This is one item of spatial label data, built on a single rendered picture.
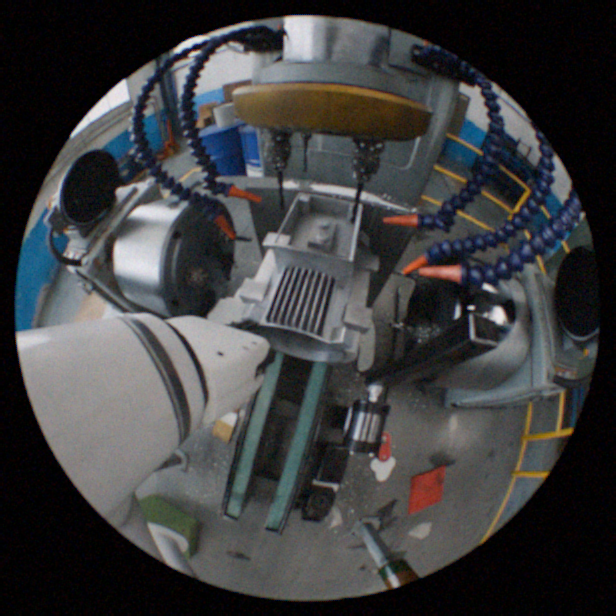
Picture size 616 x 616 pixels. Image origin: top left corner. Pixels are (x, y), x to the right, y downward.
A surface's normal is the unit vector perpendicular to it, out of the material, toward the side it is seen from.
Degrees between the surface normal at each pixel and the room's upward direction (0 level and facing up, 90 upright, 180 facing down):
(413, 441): 0
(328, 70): 90
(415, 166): 90
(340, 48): 90
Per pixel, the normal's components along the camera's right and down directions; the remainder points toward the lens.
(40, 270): 0.97, 0.22
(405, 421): 0.01, -0.43
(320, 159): -0.25, 0.88
